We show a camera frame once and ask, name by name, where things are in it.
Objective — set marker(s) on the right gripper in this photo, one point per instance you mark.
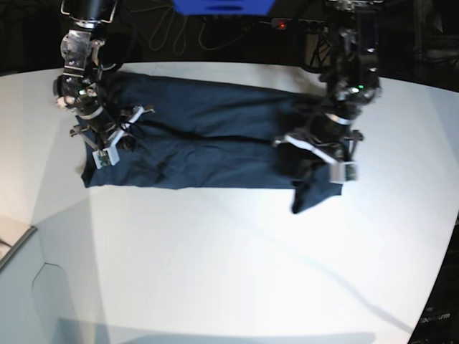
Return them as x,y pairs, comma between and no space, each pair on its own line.
97,125

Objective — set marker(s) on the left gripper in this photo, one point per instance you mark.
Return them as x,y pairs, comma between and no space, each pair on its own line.
324,134

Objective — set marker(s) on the navy blue t-shirt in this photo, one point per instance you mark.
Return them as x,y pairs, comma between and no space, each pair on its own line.
204,134

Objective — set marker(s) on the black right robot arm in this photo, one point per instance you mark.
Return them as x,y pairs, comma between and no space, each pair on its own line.
80,86

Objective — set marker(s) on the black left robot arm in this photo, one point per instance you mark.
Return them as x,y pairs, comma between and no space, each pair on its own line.
352,82

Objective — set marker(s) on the blue plastic bin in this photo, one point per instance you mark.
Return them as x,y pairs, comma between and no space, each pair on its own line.
223,7

